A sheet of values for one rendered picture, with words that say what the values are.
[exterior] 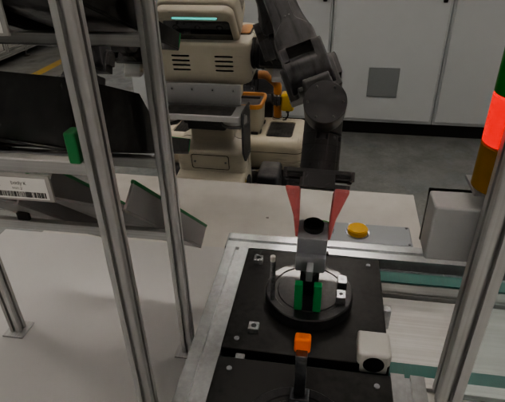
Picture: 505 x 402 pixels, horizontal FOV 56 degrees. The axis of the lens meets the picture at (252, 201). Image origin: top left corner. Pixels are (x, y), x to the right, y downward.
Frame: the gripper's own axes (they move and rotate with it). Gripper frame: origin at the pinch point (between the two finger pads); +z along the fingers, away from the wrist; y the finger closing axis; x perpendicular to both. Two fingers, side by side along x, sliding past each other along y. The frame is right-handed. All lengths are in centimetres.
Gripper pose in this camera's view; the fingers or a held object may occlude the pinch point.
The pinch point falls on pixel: (313, 232)
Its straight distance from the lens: 71.0
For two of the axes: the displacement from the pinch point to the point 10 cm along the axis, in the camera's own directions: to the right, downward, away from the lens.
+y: 9.9, 0.9, -1.3
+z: -1.0, 9.9, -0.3
